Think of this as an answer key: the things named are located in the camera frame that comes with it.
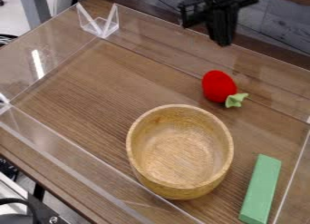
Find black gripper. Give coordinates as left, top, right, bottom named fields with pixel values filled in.
left=177, top=0, right=258, bottom=46

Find red felt strawberry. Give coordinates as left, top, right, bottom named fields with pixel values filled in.
left=201, top=70, right=248, bottom=108

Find wooden bowl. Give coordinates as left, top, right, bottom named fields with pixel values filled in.
left=125, top=104, right=234, bottom=200

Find green rectangular block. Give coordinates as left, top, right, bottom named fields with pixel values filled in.
left=239, top=154, right=282, bottom=224

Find clear acrylic corner bracket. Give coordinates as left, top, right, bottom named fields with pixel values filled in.
left=76, top=3, right=120, bottom=39

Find clear acrylic enclosure walls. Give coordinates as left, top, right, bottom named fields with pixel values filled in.
left=0, top=5, right=310, bottom=224

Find black metal bracket with cable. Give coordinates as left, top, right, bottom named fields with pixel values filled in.
left=0, top=198, right=71, bottom=224

